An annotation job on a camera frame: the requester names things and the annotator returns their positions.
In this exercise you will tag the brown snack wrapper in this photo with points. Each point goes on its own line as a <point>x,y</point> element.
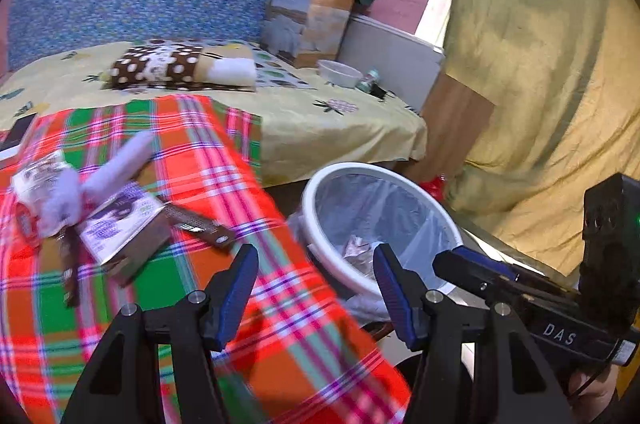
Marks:
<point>206,229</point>
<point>69,250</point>

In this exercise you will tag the patterned paper cup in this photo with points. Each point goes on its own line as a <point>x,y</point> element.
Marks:
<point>35,182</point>

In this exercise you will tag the small green jar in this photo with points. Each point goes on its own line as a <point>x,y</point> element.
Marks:
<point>368,81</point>

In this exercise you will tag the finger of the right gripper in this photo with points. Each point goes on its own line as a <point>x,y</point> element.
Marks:
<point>482,260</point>

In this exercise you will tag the yellow curtain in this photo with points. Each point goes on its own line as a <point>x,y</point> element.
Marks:
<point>563,76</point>

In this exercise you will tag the white smartphone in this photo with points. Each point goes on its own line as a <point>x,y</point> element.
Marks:
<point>17,138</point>

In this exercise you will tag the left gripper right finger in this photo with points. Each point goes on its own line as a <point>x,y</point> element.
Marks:
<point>403,293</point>

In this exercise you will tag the brown polka dot pillow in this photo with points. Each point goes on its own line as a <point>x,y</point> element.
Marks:
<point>190,65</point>

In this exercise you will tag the yellow bed sheet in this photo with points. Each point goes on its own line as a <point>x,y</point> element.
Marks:
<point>307,123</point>

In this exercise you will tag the white plastic bowl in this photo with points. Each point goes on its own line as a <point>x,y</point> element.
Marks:
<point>338,74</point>

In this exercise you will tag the printed paper bag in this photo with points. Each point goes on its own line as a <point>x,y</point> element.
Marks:
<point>301,32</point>

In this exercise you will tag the purple milk carton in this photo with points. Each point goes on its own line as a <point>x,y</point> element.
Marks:
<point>125,231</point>

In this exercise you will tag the right hand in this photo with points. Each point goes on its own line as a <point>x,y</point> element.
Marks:
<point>594,399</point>

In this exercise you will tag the wooden board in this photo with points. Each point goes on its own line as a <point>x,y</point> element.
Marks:
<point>455,116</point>

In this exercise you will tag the plaid tablecloth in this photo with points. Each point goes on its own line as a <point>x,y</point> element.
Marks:
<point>298,356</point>

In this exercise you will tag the white trash bin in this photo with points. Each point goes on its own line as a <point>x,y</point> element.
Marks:
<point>348,209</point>

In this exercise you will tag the red bottle on floor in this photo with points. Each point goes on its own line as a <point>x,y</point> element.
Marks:
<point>436,187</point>

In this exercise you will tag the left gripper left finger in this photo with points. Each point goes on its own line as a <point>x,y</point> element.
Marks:
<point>228,294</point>

